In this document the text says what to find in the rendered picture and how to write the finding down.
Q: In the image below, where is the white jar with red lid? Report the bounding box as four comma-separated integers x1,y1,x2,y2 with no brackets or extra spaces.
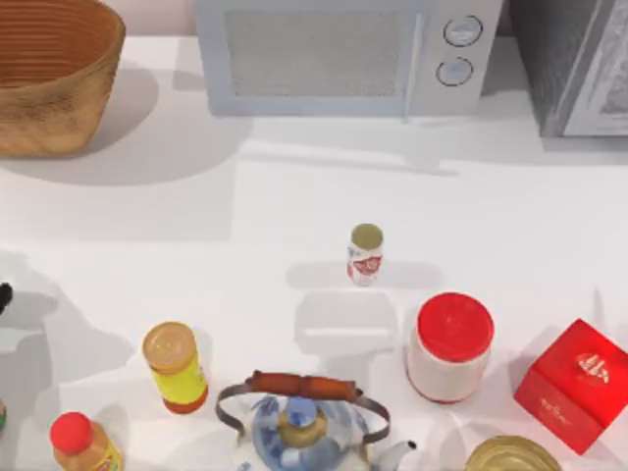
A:
405,291,496,404

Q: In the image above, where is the microwave door handle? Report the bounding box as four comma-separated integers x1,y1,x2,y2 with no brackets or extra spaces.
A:
402,13,424,124

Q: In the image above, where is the red and white can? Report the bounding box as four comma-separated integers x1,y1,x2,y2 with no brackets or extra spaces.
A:
346,223,385,288

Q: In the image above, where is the orange bottle with red cap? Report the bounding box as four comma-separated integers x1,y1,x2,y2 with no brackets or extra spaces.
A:
49,411,124,471

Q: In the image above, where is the gold round tin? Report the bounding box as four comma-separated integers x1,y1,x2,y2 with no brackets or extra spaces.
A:
463,435,563,471

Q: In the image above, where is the microwave knob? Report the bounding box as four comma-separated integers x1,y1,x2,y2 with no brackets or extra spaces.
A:
443,14,484,47
435,55,475,88

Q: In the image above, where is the woven wicker basket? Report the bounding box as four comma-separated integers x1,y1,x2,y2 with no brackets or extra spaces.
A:
0,0,128,159

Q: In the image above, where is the pale microwave oven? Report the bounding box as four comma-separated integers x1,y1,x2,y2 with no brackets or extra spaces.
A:
191,0,504,119

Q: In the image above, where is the blue and white teapot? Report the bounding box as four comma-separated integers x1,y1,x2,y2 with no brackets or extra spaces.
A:
215,370,419,471

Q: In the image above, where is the yellow can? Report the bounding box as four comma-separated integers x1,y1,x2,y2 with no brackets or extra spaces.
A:
141,321,209,415

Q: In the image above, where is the grey cabinet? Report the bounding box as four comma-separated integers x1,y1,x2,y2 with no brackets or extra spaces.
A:
507,0,628,138

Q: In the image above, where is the red box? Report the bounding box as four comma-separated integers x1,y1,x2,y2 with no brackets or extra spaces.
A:
513,318,628,456

